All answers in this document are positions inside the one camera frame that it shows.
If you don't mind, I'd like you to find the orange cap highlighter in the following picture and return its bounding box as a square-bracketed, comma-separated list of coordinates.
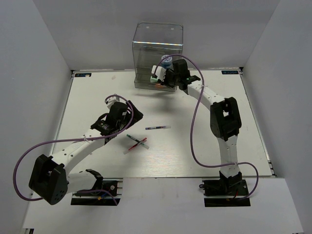
[155, 84, 164, 89]

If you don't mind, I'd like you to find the green highlighter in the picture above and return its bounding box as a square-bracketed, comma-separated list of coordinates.
[150, 76, 158, 83]

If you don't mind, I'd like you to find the blue cleaning gel jar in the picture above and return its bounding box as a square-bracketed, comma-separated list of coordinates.
[161, 55, 173, 69]

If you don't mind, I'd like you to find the red ink gel pen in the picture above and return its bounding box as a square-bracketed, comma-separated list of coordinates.
[123, 137, 149, 155]

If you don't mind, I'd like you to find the purple ink gel pen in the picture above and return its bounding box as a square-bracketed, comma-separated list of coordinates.
[145, 125, 171, 130]

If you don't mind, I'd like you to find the green ink gel pen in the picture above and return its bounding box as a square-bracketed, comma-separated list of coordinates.
[127, 134, 150, 150]

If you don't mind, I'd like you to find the clear acrylic organizer lid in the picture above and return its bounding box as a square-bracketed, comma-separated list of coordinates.
[132, 22, 183, 74]

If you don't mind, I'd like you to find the clear drawer organizer box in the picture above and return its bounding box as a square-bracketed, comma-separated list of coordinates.
[133, 44, 183, 92]

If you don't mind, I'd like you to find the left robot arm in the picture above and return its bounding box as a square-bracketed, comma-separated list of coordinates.
[29, 101, 143, 205]

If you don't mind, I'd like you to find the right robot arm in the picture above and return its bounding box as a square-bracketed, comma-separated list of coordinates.
[151, 59, 242, 195]

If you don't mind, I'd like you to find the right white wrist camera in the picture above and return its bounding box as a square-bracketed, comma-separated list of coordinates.
[151, 65, 166, 81]

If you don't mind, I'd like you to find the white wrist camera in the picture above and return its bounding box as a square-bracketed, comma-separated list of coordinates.
[151, 65, 166, 81]
[105, 95, 119, 109]

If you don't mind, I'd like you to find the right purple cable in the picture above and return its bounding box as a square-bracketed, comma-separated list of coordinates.
[155, 55, 259, 200]

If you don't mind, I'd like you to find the purple cable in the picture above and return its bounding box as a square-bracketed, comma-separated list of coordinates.
[155, 55, 259, 200]
[12, 94, 135, 205]

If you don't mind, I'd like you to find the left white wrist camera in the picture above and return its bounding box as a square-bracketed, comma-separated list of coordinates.
[105, 95, 119, 109]

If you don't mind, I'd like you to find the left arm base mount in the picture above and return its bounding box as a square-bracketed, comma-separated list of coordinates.
[71, 178, 123, 206]

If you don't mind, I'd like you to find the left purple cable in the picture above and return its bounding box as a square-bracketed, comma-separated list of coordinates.
[12, 94, 135, 205]

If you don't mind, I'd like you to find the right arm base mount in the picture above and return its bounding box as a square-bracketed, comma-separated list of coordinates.
[199, 179, 251, 208]

